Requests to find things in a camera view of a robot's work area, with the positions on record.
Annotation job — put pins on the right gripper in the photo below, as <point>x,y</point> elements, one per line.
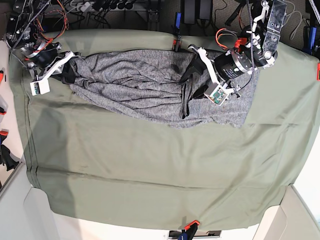
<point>40,62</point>

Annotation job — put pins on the orange black bottom clamp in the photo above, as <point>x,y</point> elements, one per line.
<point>189,231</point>

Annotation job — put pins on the grey T-shirt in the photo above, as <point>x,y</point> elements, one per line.
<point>144,84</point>

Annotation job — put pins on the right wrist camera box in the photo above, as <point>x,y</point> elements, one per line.
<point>40,87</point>

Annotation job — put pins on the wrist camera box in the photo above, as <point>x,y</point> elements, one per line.
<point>217,94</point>
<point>40,87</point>

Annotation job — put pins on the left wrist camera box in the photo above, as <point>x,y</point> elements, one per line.
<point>217,94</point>

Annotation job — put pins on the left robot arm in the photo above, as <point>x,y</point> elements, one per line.
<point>254,48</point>

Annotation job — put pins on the orange black top clamp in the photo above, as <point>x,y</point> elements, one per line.
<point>176,28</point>

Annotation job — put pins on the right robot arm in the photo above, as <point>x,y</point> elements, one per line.
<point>27,40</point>

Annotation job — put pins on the aluminium frame post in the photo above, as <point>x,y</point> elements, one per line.
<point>153,15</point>

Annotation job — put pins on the grey power strip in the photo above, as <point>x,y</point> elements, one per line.
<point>85,6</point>

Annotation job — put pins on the black monitor base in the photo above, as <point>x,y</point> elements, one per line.
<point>192,10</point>

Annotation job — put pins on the orange clamp right edge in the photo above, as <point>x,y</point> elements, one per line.
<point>318,72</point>

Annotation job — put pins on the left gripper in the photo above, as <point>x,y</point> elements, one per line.
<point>222,70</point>

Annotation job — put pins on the green table cloth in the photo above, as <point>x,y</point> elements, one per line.
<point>101,166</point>

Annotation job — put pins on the orange black clamp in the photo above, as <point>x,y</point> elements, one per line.
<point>189,231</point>
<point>176,28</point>

